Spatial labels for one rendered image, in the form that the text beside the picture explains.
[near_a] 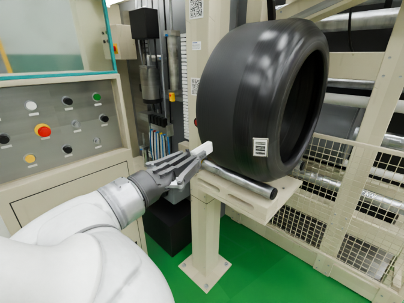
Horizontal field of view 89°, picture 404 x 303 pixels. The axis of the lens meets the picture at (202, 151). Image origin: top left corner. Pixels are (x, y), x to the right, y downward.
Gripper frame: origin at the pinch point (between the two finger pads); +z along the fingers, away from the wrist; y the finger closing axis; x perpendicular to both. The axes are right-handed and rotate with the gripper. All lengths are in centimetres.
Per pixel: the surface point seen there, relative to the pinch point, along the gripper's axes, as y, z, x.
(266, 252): 5, 60, 121
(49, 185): 61, -30, 22
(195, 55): 32.2, 33.3, -18.6
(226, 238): 35, 51, 120
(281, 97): -11.4, 19.5, -10.5
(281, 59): -9.4, 22.3, -19.3
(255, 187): -5.1, 19.7, 23.6
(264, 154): -10.9, 13.5, 3.9
